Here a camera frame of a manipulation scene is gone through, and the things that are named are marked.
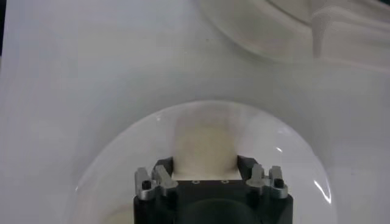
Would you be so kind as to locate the white round plate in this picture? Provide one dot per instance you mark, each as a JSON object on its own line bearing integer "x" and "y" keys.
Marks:
{"x": 268, "y": 143}

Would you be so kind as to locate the white steamed baozi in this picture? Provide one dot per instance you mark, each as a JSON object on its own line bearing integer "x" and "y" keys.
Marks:
{"x": 207, "y": 149}

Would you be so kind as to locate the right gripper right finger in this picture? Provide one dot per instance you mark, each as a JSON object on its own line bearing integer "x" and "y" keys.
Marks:
{"x": 275, "y": 187}

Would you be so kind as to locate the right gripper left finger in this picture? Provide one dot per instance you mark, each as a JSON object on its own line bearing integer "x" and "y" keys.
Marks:
{"x": 146, "y": 187}

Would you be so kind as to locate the cream electric cooking pot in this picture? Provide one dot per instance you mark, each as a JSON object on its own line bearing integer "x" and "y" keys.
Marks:
{"x": 259, "y": 30}

